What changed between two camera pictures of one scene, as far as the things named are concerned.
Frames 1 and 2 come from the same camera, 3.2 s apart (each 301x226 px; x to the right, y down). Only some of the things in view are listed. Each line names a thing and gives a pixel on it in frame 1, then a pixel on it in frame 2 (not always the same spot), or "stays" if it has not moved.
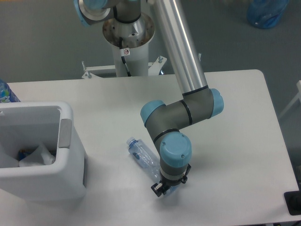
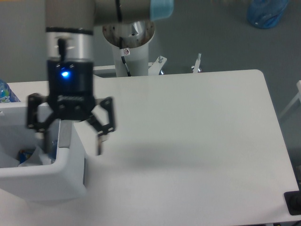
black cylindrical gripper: (166, 183) → (71, 96)
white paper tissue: (40, 157) stays
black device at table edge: (292, 199) stays
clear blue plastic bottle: (148, 159) → (53, 148)
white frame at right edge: (298, 85) stays
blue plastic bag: (265, 14) stays
